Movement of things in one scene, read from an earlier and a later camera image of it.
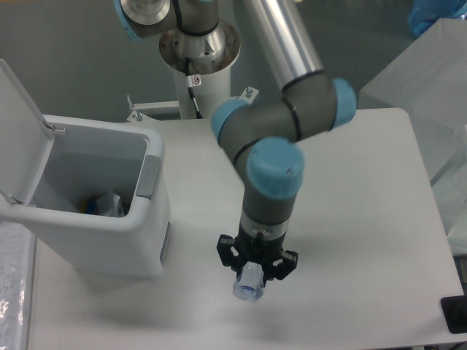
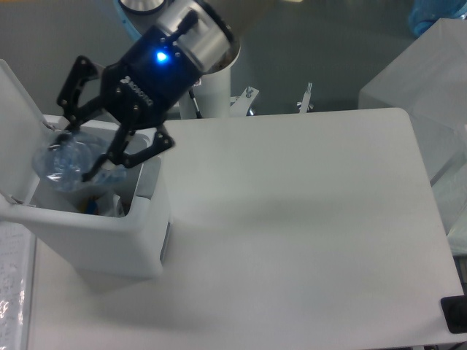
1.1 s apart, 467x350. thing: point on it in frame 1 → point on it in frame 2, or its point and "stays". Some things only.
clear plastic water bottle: x=249 y=285 → x=65 y=165
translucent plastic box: x=428 y=80 stays
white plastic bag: x=109 y=205 stays
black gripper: x=232 y=249 → x=139 y=90
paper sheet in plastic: x=17 y=247 stays
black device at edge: x=454 y=311 stays
